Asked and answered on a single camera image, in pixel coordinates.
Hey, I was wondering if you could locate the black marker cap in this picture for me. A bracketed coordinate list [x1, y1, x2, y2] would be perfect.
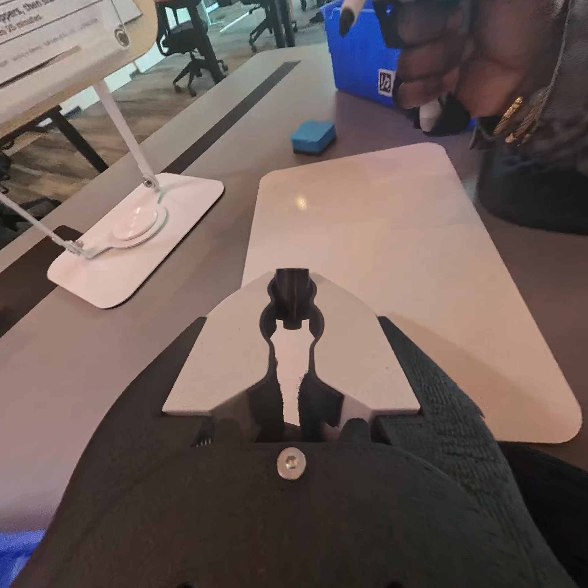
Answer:
[271, 268, 315, 330]

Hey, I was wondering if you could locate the black whiteboard marker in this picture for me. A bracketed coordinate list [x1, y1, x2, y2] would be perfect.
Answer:
[338, 0, 368, 37]

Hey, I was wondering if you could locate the person's right forearm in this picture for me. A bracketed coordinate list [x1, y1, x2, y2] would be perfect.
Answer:
[542, 0, 588, 171]

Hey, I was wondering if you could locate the blue whiteboard eraser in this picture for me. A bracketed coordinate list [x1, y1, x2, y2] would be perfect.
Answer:
[292, 121, 337, 156]

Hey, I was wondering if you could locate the black office chair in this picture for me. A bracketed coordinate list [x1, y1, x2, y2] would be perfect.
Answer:
[155, 0, 228, 97]
[248, 0, 299, 51]

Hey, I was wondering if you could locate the white whiteboard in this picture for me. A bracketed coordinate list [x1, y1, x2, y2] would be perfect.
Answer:
[241, 143, 583, 445]

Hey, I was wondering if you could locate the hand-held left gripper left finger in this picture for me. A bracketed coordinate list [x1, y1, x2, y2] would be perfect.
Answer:
[164, 273, 293, 438]

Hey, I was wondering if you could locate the gold bracelet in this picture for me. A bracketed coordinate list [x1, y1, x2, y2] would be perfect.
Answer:
[492, 88, 556, 148]

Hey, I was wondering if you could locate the person's right hand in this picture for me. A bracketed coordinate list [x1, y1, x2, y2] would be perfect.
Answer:
[391, 0, 561, 120]

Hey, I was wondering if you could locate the black knobbly rounded object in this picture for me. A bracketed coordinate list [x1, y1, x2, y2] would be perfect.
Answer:
[476, 138, 588, 235]

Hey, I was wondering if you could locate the white table sign stand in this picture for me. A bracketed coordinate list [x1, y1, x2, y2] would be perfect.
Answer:
[0, 0, 226, 309]

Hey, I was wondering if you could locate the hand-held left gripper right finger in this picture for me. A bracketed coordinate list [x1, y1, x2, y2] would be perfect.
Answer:
[299, 273, 421, 435]

